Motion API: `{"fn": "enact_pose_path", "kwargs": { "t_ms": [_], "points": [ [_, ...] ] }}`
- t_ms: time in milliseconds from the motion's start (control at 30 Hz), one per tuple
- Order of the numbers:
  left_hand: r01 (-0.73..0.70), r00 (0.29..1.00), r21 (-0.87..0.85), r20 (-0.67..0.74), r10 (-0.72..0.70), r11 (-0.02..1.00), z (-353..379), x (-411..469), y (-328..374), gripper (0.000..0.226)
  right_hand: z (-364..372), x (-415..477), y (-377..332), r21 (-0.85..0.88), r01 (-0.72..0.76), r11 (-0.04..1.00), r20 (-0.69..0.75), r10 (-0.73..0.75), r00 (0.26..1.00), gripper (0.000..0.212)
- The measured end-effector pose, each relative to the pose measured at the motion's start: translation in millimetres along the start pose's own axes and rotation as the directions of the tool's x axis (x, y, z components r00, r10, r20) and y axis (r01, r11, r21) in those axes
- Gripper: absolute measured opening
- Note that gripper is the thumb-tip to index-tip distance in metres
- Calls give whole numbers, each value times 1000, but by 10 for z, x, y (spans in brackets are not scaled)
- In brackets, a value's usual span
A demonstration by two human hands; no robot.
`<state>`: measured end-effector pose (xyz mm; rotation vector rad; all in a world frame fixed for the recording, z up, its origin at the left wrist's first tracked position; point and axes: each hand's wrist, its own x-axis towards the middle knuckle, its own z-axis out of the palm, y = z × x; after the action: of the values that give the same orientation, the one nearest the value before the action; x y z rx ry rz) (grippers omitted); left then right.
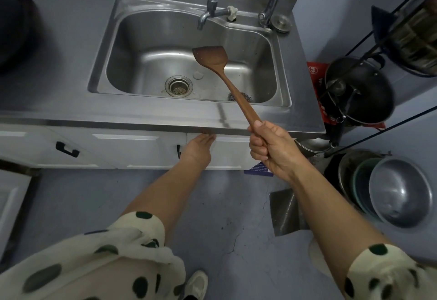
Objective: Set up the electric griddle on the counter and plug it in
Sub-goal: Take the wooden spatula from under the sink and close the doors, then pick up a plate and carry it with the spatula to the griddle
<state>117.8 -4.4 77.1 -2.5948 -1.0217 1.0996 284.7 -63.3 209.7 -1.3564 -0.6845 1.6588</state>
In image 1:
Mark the person's left fingers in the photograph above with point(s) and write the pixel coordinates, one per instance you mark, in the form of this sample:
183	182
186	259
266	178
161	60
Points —
209	138

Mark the steel pot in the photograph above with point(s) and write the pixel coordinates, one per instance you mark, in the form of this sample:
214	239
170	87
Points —
346	168

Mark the steel wool scrubber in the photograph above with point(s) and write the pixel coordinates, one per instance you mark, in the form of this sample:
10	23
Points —
244	96

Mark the brown wooden spatula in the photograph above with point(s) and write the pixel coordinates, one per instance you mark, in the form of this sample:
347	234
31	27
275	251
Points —
213	60

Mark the person's right hand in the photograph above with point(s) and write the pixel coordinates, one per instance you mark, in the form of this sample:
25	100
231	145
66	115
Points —
278	149

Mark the small steel bowl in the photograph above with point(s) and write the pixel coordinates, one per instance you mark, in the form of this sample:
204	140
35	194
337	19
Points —
309	144

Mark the person's left forearm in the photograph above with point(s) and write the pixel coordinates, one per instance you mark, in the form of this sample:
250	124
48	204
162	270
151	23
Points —
164	197

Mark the large silver steel bowl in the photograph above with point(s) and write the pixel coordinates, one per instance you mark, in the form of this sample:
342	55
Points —
399	190

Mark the white panel door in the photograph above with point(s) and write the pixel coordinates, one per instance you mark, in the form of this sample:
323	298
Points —
12	204

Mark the white shoe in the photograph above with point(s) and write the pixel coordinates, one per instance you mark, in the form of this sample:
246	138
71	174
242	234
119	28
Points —
197	284

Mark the person's left hand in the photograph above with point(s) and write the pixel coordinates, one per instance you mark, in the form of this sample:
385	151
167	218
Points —
199	151

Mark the cream polka dot garment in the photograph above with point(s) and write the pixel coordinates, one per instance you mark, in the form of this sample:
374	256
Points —
85	252

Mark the black wok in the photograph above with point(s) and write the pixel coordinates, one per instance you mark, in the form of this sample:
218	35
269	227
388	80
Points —
17	26

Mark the green bowl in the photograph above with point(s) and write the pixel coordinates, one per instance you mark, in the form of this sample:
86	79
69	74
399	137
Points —
360	187

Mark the black pan with lid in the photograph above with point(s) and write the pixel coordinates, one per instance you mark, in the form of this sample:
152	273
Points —
367	94

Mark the white tap knob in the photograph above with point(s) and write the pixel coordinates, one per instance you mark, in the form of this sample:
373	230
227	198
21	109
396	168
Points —
232	12

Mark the round steel sink cap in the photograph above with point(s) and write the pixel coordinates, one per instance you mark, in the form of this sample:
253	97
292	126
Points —
281	23

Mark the stainless steel sink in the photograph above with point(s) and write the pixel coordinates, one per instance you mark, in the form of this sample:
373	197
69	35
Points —
150	47

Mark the blue sticker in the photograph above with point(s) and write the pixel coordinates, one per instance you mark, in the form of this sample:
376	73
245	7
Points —
256	169

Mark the steel sink drain strainer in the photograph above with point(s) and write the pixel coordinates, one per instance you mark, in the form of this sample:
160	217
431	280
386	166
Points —
178	86

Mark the person's right forearm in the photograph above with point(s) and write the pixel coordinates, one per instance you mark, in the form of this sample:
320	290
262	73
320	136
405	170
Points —
327	221

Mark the person's right thumb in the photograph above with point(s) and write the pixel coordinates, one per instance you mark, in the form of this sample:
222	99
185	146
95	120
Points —
262	126

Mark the short steel tap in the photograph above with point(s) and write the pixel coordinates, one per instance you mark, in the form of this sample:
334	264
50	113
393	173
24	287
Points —
212	4

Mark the white cabinet door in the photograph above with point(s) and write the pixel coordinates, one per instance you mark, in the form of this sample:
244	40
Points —
228	154
136	149
30	146

